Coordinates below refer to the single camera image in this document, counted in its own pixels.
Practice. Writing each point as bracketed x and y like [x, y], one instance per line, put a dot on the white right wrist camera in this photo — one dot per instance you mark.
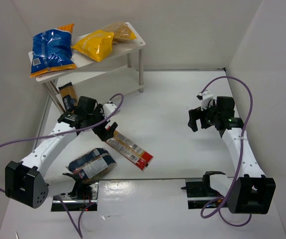
[206, 99]

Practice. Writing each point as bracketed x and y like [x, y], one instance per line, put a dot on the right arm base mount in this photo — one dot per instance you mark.
[197, 196]

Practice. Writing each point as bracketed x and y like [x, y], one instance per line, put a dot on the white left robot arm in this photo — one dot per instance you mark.
[25, 180]

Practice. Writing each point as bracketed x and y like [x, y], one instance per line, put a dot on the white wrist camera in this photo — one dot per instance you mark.
[206, 99]
[110, 108]

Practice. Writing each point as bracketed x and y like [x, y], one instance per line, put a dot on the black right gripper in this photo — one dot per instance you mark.
[203, 118]

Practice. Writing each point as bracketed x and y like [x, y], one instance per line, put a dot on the blue label spaghetti pack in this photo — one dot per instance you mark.
[69, 97]

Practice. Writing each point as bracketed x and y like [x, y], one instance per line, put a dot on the dark blue pasta bag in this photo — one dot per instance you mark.
[94, 164]

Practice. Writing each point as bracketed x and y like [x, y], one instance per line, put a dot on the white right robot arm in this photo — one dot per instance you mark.
[251, 191]

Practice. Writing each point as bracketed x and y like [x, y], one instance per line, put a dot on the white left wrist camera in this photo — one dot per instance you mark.
[110, 108]

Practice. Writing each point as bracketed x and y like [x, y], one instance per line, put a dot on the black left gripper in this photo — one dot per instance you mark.
[102, 131]

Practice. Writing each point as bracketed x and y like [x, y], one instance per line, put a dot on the clear bag of pasta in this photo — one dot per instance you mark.
[122, 32]

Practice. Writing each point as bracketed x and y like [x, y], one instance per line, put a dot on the blue orange snack bag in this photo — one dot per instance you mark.
[51, 51]

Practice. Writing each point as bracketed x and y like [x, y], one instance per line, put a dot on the white two-tier metal shelf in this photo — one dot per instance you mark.
[100, 85]

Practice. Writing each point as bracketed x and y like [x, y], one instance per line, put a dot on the yellow snack bag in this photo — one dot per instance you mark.
[96, 45]

